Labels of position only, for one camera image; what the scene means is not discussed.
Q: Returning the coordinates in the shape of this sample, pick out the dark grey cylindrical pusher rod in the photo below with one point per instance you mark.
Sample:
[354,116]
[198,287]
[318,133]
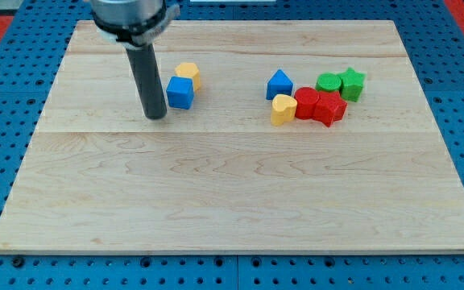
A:
[145,70]

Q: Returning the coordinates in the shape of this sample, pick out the light wooden board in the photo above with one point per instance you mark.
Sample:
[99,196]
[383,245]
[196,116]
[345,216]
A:
[99,178]

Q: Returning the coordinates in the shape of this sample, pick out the blue triangle block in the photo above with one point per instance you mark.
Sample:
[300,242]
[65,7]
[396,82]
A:
[279,83]

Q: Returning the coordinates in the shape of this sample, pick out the blue cube block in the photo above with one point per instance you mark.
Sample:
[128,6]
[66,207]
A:
[180,93]

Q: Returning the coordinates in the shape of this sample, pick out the yellow hexagon block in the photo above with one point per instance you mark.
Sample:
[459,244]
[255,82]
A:
[191,71]

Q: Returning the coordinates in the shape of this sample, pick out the yellow heart block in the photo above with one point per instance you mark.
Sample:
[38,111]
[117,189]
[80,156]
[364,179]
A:
[283,109]

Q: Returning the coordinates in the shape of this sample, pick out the red cylinder block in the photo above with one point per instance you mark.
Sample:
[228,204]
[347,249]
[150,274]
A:
[307,98]

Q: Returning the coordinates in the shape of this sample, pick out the green cylinder block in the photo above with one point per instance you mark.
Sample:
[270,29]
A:
[328,82]

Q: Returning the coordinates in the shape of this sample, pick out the red star block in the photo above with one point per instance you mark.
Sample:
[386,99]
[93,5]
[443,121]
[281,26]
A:
[329,108]

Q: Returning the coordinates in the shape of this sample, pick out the green star block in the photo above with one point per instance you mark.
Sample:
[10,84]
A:
[352,84]

